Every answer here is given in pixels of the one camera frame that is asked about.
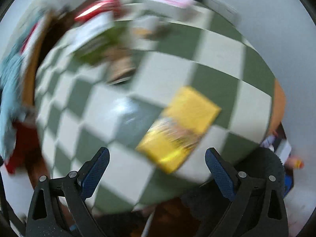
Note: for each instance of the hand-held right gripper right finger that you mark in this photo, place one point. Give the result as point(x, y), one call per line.
point(219, 171)

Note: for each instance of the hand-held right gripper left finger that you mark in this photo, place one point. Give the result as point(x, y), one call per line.
point(95, 171)

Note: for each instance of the yellow snack packet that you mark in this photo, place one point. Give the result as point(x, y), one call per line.
point(181, 128)

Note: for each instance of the black fuzzy cloth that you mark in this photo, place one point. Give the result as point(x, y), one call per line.
point(249, 170)

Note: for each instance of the red cloth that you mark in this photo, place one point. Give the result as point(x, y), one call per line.
point(23, 148)

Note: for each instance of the green checkered tablecloth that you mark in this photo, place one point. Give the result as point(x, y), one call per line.
point(153, 98)

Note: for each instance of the brown paper wrapper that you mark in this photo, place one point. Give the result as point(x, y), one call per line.
point(121, 65)

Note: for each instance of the light blue cloth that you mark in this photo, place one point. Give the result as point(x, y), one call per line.
point(9, 96)

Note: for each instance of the green and white packet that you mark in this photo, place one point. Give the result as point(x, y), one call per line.
point(98, 42)

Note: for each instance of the red packet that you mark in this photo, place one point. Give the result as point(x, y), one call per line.
point(98, 8)

